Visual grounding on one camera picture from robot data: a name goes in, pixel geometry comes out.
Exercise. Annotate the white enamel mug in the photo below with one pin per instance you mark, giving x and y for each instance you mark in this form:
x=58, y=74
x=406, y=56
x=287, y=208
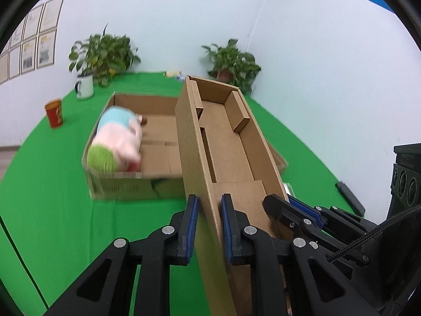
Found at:
x=85, y=87

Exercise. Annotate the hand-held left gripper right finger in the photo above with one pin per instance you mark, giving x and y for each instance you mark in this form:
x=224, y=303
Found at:
x=227, y=227

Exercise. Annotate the white blue small object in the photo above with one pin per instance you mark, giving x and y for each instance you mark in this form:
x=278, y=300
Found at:
x=180, y=78

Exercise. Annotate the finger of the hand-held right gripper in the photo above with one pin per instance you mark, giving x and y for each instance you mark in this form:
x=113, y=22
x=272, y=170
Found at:
x=306, y=211
x=276, y=209

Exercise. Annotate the green table cloth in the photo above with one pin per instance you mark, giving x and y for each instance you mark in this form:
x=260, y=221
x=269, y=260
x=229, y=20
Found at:
x=49, y=187

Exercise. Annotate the group of framed wall certificates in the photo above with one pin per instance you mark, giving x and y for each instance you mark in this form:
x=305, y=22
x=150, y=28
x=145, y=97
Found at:
x=46, y=42

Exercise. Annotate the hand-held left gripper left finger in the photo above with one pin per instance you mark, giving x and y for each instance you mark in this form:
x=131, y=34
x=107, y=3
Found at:
x=191, y=227

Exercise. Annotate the red paper cup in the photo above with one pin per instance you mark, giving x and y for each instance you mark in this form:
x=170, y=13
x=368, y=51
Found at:
x=54, y=113

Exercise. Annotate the pale yellow small object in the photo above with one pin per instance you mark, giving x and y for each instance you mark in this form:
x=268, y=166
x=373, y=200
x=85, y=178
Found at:
x=172, y=73

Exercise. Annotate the potted green plant brown pot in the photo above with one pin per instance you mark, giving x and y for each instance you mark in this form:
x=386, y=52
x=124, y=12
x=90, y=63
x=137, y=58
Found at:
x=230, y=61

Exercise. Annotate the large cardboard box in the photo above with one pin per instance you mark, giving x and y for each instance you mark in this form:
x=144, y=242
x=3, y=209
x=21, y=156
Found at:
x=158, y=131

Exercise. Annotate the silver foil packet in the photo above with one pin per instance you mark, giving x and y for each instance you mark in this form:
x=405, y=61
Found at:
x=288, y=189

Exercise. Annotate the black rectangular device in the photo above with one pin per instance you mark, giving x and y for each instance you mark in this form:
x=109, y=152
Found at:
x=350, y=199

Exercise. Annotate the large leafy green plant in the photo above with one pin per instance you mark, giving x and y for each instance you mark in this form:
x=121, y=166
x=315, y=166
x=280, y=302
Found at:
x=105, y=52

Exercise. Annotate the pink blue green plush toy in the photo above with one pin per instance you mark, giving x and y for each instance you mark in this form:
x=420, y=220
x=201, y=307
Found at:
x=121, y=138

